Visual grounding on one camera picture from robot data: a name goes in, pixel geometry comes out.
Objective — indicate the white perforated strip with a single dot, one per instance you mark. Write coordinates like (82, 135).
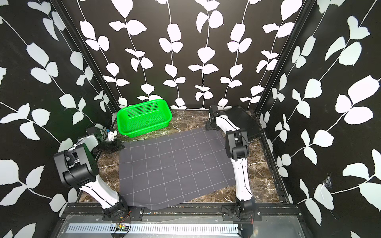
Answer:
(163, 229)

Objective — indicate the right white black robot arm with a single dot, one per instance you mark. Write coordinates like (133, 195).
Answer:
(237, 149)

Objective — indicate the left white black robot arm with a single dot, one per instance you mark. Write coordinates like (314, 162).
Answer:
(78, 169)

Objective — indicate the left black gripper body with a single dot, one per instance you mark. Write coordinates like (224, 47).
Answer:
(109, 146)

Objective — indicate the small green circuit board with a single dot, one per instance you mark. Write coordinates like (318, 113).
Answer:
(120, 228)

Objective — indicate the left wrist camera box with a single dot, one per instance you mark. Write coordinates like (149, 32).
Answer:
(111, 136)

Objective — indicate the dark grey grid pillowcase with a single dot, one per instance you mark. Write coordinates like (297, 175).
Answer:
(172, 169)

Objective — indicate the black hard case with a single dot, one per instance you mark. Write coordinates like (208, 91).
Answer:
(239, 117)

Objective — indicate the green plastic basket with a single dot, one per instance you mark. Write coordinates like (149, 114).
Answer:
(143, 118)

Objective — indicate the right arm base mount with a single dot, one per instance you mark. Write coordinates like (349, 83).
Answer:
(234, 214)

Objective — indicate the black front mounting rail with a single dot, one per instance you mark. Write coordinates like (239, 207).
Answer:
(213, 209)

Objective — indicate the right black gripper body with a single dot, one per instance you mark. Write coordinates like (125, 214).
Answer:
(210, 125)

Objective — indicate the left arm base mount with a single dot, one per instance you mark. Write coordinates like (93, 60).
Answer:
(131, 213)

